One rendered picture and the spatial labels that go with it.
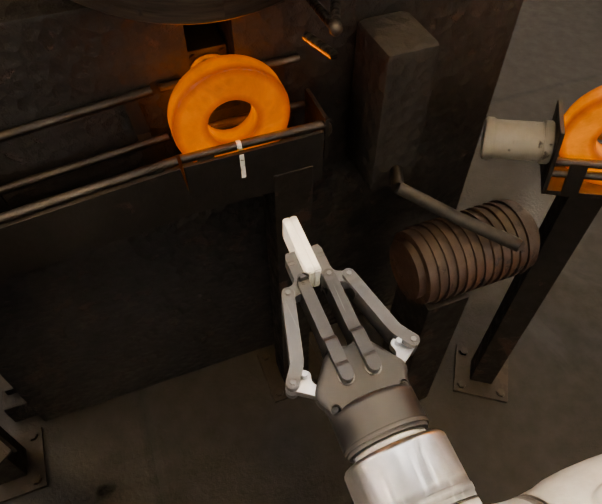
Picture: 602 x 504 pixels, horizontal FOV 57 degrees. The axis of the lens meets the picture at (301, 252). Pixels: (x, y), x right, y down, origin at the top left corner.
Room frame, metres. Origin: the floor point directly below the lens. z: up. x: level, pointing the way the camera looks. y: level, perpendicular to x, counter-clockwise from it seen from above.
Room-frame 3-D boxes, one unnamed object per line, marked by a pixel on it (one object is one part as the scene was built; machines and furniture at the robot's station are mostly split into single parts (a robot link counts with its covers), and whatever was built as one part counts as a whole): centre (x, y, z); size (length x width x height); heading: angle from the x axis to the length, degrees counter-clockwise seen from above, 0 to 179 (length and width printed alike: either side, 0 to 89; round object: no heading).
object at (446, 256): (0.57, -0.27, 0.27); 0.22 x 0.13 x 0.53; 111
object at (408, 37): (0.67, -0.12, 0.68); 0.11 x 0.08 x 0.24; 21
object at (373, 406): (0.20, -0.06, 0.73); 0.09 x 0.08 x 0.07; 21
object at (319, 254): (0.33, -0.03, 0.74); 0.05 x 0.03 x 0.01; 21
